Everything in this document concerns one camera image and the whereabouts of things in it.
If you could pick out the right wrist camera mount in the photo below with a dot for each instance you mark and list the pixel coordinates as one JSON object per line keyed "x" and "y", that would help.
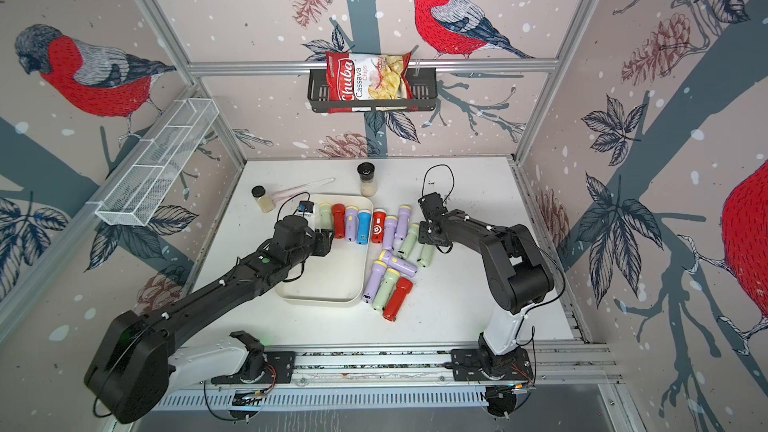
{"x": 432, "y": 207}

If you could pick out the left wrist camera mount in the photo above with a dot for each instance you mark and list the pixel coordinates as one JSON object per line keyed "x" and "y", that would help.
{"x": 306, "y": 210}

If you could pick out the black wall basket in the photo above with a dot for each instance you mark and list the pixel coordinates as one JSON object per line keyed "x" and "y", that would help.
{"x": 415, "y": 90}

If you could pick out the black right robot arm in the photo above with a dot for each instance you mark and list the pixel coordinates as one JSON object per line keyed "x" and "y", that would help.
{"x": 517, "y": 276}

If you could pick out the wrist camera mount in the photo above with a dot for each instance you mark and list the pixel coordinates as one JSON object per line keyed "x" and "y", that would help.
{"x": 432, "y": 207}
{"x": 306, "y": 210}

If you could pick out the red cassava chips bag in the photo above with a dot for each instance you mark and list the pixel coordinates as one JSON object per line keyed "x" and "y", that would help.
{"x": 367, "y": 77}

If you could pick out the green flashlight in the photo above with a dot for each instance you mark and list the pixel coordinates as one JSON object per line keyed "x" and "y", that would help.
{"x": 325, "y": 217}
{"x": 386, "y": 289}
{"x": 409, "y": 242}
{"x": 426, "y": 256}

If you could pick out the purple flashlight beside red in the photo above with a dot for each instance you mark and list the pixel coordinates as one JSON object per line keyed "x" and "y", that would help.
{"x": 389, "y": 231}

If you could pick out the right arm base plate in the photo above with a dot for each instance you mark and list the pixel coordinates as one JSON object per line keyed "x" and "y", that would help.
{"x": 480, "y": 364}

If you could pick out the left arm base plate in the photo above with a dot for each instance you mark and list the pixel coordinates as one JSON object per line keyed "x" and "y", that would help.
{"x": 264, "y": 368}

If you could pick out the tall purple flashlight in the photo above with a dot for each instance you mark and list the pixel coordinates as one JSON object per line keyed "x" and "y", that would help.
{"x": 403, "y": 221}

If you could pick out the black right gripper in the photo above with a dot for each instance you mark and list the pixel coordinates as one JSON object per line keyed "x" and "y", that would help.
{"x": 421, "y": 237}

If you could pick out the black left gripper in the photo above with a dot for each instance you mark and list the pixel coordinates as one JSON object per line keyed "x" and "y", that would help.
{"x": 324, "y": 241}

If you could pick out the red flashlight with white logo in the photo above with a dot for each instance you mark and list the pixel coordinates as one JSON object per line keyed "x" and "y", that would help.
{"x": 378, "y": 222}

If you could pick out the white rectangular storage tray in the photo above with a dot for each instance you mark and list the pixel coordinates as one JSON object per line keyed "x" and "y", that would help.
{"x": 336, "y": 280}

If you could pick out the purple flashlight lying across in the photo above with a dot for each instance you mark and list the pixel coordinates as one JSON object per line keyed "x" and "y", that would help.
{"x": 400, "y": 265}

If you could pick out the small black cap jar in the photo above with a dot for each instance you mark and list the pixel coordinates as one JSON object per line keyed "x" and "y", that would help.
{"x": 262, "y": 198}

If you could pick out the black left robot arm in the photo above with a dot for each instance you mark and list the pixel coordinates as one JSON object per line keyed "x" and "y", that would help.
{"x": 132, "y": 370}

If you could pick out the white wire mesh shelf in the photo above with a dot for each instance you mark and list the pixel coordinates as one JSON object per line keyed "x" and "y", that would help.
{"x": 140, "y": 191}

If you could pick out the black cap spice grinder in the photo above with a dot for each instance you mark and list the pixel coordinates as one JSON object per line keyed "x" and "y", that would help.
{"x": 366, "y": 173}

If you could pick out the blue flashlight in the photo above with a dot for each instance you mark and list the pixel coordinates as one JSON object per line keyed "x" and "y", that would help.
{"x": 364, "y": 225}

